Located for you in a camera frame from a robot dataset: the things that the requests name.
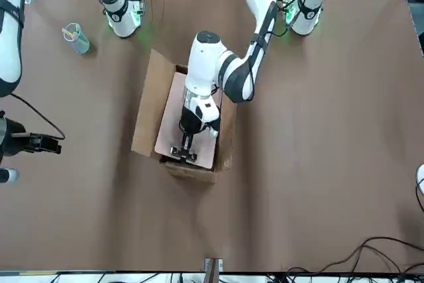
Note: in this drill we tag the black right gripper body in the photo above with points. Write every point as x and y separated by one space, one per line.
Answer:
16 137

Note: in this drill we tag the brown cardboard box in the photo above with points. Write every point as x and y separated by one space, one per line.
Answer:
145 114

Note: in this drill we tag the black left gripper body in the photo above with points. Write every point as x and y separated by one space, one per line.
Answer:
190 122

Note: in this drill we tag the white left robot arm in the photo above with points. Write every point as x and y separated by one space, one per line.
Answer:
203 64

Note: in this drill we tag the clear plastic cup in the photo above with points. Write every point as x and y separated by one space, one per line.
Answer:
79 42

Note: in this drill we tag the aluminium frame post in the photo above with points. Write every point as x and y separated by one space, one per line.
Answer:
213 268

